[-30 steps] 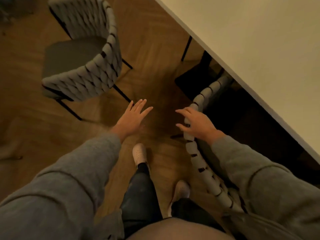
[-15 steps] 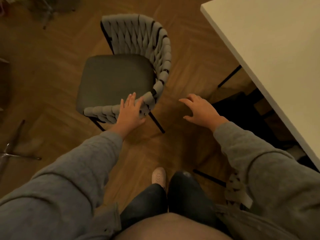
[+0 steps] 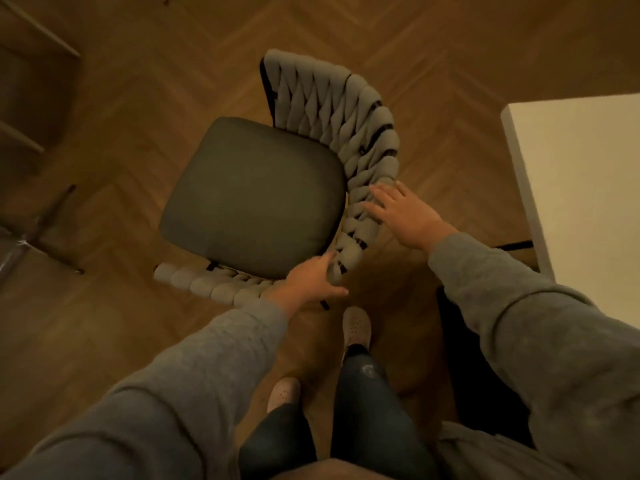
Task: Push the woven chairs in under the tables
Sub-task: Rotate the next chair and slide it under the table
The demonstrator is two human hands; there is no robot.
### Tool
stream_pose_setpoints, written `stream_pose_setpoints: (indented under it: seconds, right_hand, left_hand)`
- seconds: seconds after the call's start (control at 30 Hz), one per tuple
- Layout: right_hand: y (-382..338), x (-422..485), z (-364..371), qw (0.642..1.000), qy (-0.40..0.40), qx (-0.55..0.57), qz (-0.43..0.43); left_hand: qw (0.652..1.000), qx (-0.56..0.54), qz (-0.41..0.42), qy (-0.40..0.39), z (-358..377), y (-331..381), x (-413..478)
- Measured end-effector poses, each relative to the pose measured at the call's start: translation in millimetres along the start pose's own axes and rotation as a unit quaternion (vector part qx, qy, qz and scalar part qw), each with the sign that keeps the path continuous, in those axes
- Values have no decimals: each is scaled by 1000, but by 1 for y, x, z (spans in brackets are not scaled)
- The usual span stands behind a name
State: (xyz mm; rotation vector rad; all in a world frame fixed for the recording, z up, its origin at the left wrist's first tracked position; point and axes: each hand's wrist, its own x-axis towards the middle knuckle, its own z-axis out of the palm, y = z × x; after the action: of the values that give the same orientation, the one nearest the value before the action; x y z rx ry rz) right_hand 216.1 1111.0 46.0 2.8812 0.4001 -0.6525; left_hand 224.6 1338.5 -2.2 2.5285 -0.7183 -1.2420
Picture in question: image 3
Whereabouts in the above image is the person's right hand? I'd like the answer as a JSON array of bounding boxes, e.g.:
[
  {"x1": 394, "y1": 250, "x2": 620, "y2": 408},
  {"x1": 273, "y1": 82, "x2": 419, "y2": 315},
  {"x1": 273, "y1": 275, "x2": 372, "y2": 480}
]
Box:
[{"x1": 361, "y1": 181, "x2": 458, "y2": 254}]

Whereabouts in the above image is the person's left hand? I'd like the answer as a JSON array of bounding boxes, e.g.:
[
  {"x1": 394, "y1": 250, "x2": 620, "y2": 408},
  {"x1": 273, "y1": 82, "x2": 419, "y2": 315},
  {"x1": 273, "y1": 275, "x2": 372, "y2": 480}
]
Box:
[{"x1": 263, "y1": 251, "x2": 349, "y2": 318}]

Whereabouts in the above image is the gray woven chair green cushion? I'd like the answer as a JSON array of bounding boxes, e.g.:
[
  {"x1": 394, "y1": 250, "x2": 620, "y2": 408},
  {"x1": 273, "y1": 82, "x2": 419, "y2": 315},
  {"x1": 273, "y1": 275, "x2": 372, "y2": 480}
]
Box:
[{"x1": 152, "y1": 49, "x2": 401, "y2": 311}]

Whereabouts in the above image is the person's left forearm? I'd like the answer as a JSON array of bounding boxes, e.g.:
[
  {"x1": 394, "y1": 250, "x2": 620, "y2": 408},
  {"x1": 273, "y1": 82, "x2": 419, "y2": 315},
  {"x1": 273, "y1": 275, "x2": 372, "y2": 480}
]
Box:
[{"x1": 0, "y1": 297, "x2": 290, "y2": 480}]

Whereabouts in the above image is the person's right forearm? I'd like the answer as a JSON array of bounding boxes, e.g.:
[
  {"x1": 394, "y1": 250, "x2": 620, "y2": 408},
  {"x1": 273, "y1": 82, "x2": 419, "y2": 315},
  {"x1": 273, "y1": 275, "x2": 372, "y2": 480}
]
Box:
[{"x1": 427, "y1": 232, "x2": 640, "y2": 480}]

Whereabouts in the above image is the person's right beige shoe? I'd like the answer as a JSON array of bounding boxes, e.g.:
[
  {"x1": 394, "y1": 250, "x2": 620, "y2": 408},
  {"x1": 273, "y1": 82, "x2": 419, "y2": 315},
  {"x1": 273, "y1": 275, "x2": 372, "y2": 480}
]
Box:
[{"x1": 342, "y1": 306, "x2": 372, "y2": 351}]

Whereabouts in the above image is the person's beige shoe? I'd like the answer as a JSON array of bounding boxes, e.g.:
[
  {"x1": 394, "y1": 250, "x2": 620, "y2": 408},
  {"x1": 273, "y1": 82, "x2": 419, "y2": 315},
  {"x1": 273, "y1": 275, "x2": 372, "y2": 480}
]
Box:
[
  {"x1": 266, "y1": 377, "x2": 302, "y2": 414},
  {"x1": 342, "y1": 306, "x2": 372, "y2": 351}
]

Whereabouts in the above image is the person's left beige shoe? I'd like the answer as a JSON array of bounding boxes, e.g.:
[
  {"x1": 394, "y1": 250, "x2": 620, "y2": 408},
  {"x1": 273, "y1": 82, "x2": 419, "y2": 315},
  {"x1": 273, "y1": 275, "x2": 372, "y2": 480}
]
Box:
[{"x1": 266, "y1": 377, "x2": 302, "y2": 414}]

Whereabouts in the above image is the person's right leg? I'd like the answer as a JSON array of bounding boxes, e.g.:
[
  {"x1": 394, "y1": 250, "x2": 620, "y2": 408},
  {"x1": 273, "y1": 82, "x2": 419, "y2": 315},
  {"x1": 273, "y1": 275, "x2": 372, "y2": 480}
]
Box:
[{"x1": 330, "y1": 345, "x2": 441, "y2": 480}]

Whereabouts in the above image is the person's leg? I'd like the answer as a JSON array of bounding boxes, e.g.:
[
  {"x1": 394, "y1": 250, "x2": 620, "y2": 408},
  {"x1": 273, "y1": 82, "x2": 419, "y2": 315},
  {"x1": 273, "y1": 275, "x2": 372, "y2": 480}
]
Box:
[
  {"x1": 238, "y1": 402, "x2": 318, "y2": 480},
  {"x1": 330, "y1": 345, "x2": 441, "y2": 480}
]

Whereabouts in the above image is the person's left leg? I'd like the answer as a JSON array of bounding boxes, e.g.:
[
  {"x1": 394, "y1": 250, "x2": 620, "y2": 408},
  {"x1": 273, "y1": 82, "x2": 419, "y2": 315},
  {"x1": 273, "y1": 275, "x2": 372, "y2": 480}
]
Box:
[{"x1": 238, "y1": 402, "x2": 318, "y2": 480}]

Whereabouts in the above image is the white table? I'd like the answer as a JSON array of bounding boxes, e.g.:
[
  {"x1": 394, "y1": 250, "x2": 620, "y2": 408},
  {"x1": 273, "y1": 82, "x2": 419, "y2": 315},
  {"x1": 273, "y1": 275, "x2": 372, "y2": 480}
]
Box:
[{"x1": 494, "y1": 93, "x2": 640, "y2": 330}]

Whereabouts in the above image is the clear chair with metal legs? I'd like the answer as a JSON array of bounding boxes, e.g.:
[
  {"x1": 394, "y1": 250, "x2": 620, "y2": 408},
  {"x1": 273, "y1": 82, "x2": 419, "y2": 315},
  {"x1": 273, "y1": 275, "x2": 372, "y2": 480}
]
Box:
[{"x1": 0, "y1": 184, "x2": 86, "y2": 290}]

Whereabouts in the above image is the brown wooden shelf unit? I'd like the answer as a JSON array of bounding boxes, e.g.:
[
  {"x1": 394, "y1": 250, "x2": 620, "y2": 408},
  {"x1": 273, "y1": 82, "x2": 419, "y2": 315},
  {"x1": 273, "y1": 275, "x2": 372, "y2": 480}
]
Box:
[{"x1": 0, "y1": 0, "x2": 83, "y2": 160}]

